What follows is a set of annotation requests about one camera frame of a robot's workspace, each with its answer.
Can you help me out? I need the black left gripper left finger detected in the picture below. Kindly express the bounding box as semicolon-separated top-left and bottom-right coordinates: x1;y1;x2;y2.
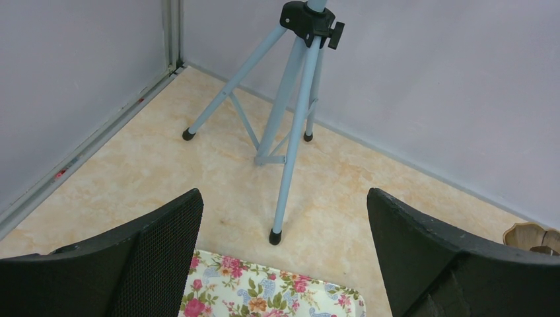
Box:
1;189;203;316

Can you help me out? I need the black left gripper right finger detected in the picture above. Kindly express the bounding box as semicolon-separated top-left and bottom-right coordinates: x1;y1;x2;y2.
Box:
367;188;559;316

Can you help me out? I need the floral serving tray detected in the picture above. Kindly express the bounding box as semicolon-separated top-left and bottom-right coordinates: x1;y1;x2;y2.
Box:
178;250;367;316

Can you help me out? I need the three-tier smoked glass stand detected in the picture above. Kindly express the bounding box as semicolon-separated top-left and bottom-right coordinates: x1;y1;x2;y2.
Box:
503;222;559;256

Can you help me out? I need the light blue music stand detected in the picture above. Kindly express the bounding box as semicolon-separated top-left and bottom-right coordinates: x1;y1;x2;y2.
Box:
182;1;345;245

